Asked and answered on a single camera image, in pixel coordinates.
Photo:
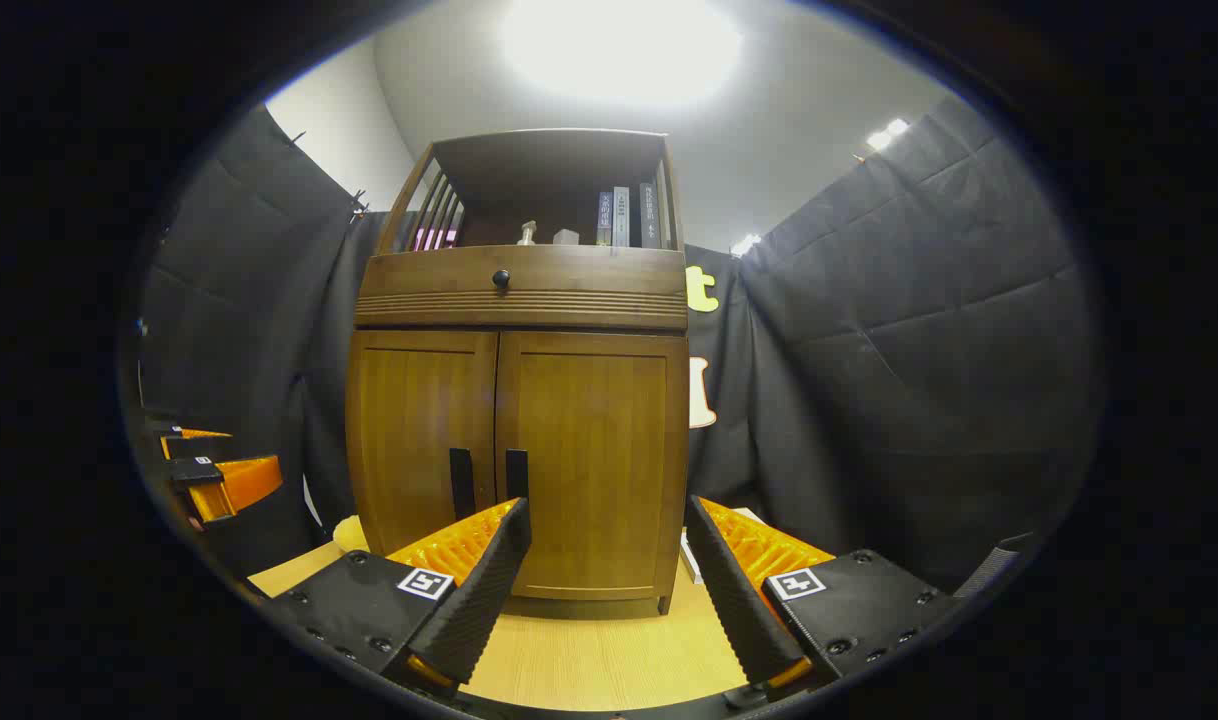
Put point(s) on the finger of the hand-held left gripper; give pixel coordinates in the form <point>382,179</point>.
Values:
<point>239,482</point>
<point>194,435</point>

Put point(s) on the white cover book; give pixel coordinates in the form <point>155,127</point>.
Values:
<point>689,560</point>

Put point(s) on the grey upright book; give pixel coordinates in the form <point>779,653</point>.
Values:
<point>604,218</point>

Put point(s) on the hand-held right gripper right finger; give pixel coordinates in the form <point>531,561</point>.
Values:
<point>734,590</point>

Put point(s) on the dark upright book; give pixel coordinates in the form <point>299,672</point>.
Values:
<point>650,215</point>

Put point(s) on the cream round object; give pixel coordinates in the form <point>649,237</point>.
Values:
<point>349,535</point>

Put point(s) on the wooden double-door shoe cabinet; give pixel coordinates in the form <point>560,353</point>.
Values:
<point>529,290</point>

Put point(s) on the large ceiling light panel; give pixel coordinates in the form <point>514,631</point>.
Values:
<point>619,45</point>

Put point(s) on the pale upright book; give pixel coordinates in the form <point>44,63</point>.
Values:
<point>621,215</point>

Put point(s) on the black backdrop cloth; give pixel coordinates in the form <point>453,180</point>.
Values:
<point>899,380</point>

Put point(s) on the small white block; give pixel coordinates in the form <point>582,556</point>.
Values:
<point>566,237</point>

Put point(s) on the small ceiling light panel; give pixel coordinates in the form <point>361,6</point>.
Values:
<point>887,133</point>
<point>745,243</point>

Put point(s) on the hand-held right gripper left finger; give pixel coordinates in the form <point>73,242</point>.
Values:
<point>489,580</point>

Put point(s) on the wooden shoe cabinet door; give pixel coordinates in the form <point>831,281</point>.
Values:
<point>409,430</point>
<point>599,450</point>

